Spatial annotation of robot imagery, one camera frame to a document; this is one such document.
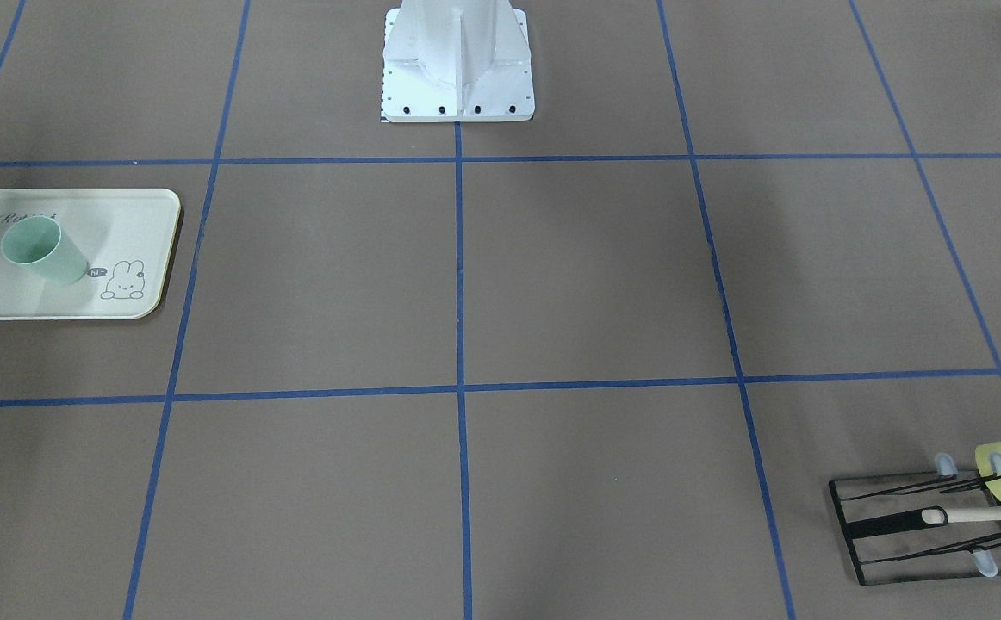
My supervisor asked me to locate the cream rabbit tray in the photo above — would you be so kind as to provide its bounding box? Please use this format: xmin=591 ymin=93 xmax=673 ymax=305
xmin=0 ymin=189 xmax=182 ymax=321

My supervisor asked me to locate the green cup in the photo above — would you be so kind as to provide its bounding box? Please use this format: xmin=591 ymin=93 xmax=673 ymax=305
xmin=0 ymin=216 xmax=90 ymax=286

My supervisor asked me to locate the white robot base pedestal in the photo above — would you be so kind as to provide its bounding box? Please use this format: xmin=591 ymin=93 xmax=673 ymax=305
xmin=380 ymin=1 xmax=536 ymax=123

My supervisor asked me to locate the black wire cup rack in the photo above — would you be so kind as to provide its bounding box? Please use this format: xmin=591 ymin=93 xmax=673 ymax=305
xmin=827 ymin=454 xmax=1001 ymax=587

